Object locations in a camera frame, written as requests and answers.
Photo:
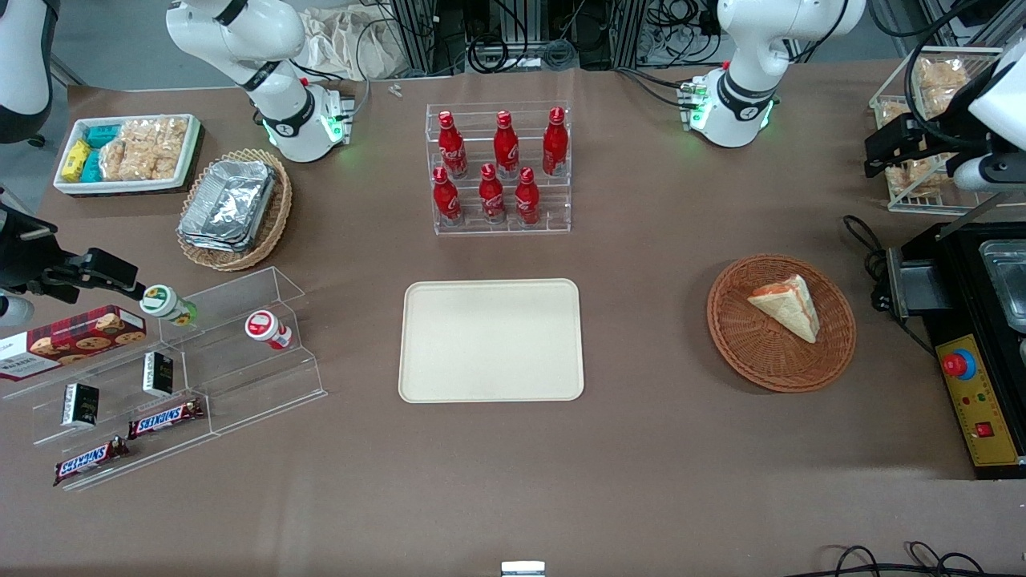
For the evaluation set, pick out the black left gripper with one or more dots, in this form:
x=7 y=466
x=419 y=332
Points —
x=939 y=141

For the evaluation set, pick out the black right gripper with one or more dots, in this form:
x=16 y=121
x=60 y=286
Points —
x=24 y=258

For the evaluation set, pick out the triangular sandwich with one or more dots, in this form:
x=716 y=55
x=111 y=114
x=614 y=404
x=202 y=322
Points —
x=789 y=308

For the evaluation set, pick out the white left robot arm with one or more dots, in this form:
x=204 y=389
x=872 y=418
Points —
x=745 y=48

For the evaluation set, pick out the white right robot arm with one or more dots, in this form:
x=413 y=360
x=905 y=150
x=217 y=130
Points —
x=264 y=72

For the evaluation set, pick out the white rectangular snack tray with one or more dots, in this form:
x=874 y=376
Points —
x=188 y=160

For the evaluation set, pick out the oval light wicker basket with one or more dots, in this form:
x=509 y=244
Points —
x=276 y=216

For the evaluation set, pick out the round brown wicker basket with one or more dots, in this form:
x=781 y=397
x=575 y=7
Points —
x=769 y=361

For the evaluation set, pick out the beige plastic tray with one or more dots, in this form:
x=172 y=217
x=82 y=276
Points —
x=489 y=340

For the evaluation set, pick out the green capped small bottle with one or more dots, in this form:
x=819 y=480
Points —
x=164 y=303

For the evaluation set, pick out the clear bag of snacks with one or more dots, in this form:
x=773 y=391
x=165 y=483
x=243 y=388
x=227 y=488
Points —
x=942 y=80
x=918 y=180

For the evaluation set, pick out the red cookie box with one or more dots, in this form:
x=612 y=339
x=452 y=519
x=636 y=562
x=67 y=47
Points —
x=72 y=340

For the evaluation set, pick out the small black box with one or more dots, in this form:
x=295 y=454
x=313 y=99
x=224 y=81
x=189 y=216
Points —
x=158 y=374
x=80 y=405

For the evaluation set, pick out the stacked aluminium foil trays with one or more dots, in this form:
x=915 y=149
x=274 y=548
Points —
x=228 y=204

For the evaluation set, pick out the teal snack packet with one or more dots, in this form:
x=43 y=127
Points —
x=91 y=167
x=102 y=135

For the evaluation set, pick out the snickers chocolate bar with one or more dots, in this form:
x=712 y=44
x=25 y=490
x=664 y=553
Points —
x=164 y=419
x=88 y=461

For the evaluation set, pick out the yellow snack packet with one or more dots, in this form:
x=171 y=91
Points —
x=76 y=160

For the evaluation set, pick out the clear bag of rice crackers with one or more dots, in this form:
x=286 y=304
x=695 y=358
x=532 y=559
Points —
x=144 y=148

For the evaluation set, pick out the red capped small bottle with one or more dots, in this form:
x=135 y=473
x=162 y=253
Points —
x=266 y=328

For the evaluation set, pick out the clear acrylic step shelf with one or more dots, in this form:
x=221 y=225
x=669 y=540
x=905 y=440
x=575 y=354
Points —
x=240 y=377

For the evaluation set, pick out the black machine housing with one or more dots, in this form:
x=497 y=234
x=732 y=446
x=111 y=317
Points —
x=958 y=288

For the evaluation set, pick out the metal pan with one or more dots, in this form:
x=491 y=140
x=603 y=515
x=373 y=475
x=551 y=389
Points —
x=1006 y=280

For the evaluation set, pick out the cream crumpled bag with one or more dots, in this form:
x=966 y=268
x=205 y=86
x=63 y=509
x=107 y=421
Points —
x=345 y=44

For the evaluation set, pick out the red cola bottle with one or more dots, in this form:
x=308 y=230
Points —
x=452 y=148
x=527 y=200
x=491 y=196
x=446 y=200
x=505 y=148
x=555 y=144

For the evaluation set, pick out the clear acrylic bottle rack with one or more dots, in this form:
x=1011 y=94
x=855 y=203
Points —
x=553 y=204

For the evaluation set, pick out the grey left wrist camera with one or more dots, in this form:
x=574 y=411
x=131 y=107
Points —
x=990 y=172

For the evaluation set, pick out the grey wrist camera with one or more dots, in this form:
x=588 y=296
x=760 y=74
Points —
x=990 y=172
x=14 y=311

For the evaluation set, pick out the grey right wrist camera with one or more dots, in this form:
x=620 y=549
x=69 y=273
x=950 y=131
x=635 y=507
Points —
x=14 y=311

